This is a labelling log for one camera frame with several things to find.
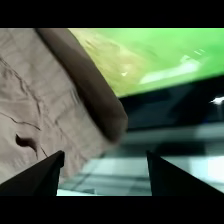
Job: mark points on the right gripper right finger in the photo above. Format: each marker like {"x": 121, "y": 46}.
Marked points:
{"x": 170, "y": 181}

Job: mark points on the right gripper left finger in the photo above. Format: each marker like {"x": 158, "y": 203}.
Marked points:
{"x": 40, "y": 180}

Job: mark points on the beige garment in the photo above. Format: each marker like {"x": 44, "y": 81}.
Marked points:
{"x": 43, "y": 100}

